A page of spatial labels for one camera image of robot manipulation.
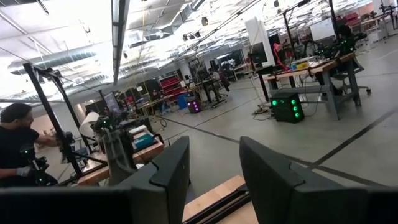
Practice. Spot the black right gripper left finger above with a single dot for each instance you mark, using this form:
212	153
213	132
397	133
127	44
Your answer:
168	186

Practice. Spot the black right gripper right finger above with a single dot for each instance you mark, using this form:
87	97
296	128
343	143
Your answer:
280	193

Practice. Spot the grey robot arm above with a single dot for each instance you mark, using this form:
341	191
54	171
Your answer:
116	155

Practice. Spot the black office chair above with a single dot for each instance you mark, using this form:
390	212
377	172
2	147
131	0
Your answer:
354	77

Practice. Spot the wooden table black rails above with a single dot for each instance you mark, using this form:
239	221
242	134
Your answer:
149	152

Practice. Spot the teal box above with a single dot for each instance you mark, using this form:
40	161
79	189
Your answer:
143	141

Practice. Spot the computer tower purple lights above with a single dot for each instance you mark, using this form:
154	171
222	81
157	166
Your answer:
194	106

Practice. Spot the black computer tower green lights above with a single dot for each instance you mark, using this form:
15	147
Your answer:
286	107

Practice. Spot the blue bin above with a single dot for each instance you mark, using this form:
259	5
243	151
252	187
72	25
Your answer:
183	102

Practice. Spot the white paper roll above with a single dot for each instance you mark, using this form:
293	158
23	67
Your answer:
88	124

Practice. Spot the angled dark monitor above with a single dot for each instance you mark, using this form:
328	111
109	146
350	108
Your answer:
112	102

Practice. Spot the red parts shelf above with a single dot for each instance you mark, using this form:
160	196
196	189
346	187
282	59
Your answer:
170	84

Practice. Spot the person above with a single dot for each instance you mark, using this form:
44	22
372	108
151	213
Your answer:
15	140
224	79
214	77

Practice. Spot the wooden workbench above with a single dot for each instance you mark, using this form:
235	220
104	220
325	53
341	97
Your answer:
323	67

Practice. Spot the black computer monitor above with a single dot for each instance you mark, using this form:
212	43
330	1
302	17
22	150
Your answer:
258	53

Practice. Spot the black robot arms green lights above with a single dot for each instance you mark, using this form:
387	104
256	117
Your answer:
342	43

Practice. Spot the white board screen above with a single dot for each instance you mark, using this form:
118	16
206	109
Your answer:
322	29

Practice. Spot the black aluminium rig frame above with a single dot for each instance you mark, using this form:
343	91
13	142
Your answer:
46	102

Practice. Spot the black station camera frame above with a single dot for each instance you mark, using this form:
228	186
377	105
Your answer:
287	28

